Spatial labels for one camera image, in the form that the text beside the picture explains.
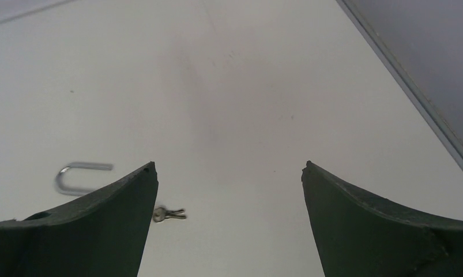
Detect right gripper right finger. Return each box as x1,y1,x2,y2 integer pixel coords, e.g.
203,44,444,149
301,162,463,276

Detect padlock keys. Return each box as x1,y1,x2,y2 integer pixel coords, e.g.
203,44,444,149
152,206,187,223

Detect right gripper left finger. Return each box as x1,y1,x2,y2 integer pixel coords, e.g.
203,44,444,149
0,162,159,276

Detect brass padlock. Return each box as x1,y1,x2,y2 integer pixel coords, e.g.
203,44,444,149
54,162,114,196

